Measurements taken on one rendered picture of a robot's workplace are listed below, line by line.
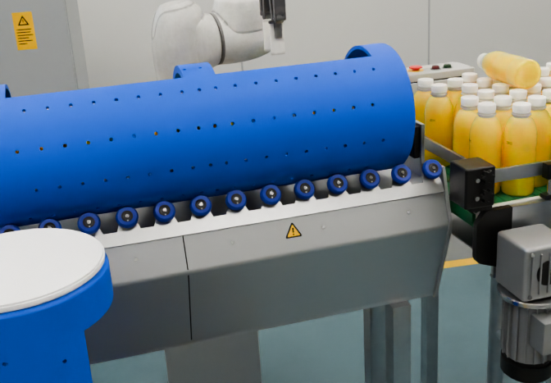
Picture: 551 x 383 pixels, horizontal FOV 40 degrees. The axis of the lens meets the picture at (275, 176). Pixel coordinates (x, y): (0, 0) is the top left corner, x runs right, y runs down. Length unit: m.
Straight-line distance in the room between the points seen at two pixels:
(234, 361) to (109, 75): 2.39
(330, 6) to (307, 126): 3.01
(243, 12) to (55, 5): 1.11
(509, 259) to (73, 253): 0.89
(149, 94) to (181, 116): 0.08
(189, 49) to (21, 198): 0.84
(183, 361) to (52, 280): 1.32
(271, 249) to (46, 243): 0.52
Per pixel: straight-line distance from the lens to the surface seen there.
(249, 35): 2.20
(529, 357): 1.72
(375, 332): 2.00
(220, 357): 2.42
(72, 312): 1.13
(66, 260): 1.20
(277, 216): 1.58
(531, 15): 4.97
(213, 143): 1.47
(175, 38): 2.13
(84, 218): 1.52
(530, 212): 1.71
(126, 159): 1.45
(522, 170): 1.69
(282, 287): 1.66
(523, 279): 1.60
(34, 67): 3.15
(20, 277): 1.17
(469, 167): 1.59
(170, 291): 1.58
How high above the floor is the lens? 1.52
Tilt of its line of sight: 19 degrees down
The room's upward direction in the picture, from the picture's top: 4 degrees counter-clockwise
